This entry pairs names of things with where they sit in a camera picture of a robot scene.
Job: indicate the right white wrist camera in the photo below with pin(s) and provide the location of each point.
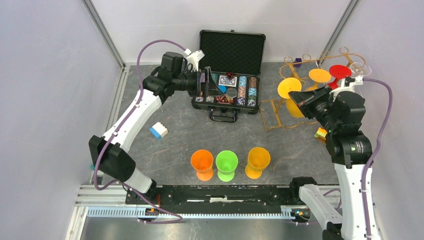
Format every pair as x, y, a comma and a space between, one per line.
347, 84

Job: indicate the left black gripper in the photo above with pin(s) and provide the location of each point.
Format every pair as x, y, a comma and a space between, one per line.
208, 88

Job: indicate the orange plastic wine glass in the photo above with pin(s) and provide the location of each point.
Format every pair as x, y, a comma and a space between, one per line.
202, 161

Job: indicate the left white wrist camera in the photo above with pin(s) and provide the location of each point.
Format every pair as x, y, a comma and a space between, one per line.
193, 58

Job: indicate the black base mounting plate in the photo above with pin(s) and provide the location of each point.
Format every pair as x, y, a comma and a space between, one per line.
225, 199

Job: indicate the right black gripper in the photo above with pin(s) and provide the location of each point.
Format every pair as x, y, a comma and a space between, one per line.
305, 100

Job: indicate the playing card deck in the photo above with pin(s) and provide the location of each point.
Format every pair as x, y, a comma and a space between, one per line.
224, 80

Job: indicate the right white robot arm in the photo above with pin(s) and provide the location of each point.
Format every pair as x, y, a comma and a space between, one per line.
350, 151

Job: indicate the green plastic wine glass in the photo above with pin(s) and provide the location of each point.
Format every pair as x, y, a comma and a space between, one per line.
226, 162

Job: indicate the black poker chip case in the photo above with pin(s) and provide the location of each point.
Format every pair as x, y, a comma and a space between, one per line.
232, 54

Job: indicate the yellow wine glass back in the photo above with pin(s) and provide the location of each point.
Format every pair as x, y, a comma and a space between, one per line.
319, 76

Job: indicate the blue round chip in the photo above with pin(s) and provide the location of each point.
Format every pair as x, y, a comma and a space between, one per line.
222, 88

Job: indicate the orange green toy brick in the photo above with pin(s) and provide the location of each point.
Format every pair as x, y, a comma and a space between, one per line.
321, 134

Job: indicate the red plastic wine glass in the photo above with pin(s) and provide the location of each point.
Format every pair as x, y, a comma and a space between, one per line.
338, 72

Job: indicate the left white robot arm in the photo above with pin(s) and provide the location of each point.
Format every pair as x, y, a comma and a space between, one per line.
109, 152

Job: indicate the gold wine glass rack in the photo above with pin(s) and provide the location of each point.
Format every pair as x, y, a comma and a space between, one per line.
290, 78

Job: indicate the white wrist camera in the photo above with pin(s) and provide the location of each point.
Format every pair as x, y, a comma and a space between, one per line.
347, 84
193, 58

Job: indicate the red triangle all-in marker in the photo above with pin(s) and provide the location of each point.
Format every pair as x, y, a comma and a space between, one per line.
225, 100

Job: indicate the purple small block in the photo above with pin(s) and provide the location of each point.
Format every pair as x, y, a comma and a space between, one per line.
297, 62

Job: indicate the clear wine glass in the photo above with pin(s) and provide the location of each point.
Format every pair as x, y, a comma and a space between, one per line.
360, 69

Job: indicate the blue white toy brick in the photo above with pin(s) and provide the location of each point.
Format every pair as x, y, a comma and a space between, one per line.
158, 130

